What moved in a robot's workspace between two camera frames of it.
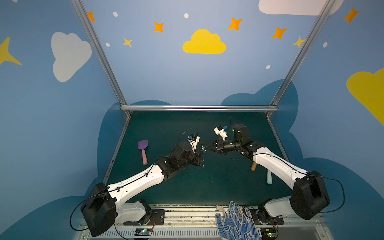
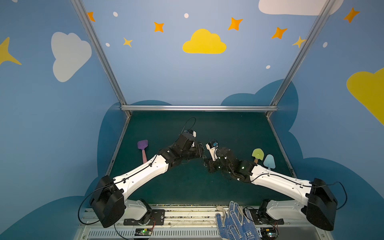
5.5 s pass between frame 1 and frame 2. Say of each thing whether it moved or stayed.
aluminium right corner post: stayed
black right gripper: moved
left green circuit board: stayed
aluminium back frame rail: stayed
